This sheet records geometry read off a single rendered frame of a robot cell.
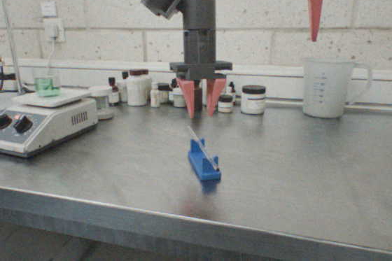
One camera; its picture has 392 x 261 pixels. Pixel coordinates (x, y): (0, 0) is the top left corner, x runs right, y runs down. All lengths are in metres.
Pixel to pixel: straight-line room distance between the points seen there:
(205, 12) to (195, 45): 0.05
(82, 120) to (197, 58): 0.32
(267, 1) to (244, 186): 0.66
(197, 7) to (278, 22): 0.52
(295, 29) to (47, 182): 0.79
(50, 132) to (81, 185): 0.18
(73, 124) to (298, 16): 0.71
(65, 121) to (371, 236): 0.56
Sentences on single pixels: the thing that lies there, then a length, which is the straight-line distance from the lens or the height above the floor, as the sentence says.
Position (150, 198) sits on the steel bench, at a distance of 0.43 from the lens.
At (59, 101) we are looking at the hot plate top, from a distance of 0.65.
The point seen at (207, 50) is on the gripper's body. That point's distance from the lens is 0.49.
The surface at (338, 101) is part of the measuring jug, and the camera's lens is 0.84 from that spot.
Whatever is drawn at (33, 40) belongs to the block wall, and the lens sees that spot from 1.35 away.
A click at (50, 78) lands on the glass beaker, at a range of 0.67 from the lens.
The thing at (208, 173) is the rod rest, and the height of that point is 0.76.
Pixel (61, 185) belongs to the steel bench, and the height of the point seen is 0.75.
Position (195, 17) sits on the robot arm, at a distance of 0.49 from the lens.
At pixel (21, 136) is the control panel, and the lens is 0.63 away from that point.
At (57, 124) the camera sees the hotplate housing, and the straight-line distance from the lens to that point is 0.64.
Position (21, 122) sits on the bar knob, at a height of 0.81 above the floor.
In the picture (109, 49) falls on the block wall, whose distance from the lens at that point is 1.15.
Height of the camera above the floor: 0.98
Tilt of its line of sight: 17 degrees down
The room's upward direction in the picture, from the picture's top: straight up
